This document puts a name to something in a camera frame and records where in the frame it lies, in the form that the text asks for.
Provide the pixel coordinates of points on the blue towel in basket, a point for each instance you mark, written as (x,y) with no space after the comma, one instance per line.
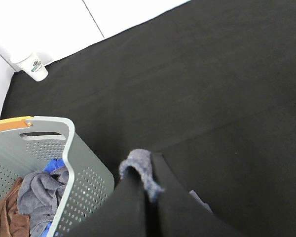
(51,166)

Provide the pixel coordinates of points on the grey towel in basket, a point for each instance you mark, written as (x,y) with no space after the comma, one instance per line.
(39,197)

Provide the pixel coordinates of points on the white paper cup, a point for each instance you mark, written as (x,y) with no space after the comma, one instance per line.
(30,63)

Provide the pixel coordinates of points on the grey microfibre towel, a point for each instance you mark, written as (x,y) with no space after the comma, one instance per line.
(140,160)

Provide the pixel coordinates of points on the black table cloth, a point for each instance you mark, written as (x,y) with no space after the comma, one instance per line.
(211,85)

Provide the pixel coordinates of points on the grey perforated plastic basket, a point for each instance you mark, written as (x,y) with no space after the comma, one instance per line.
(29,149)

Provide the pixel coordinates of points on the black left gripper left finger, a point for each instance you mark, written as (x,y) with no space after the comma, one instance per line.
(123,214)

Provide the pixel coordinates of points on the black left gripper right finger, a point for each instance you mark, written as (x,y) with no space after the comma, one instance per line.
(180,214)

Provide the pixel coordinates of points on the wooden basket handle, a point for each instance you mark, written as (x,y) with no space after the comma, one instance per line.
(14,123)

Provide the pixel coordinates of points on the brown towel in basket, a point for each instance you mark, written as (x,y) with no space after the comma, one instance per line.
(12,223)

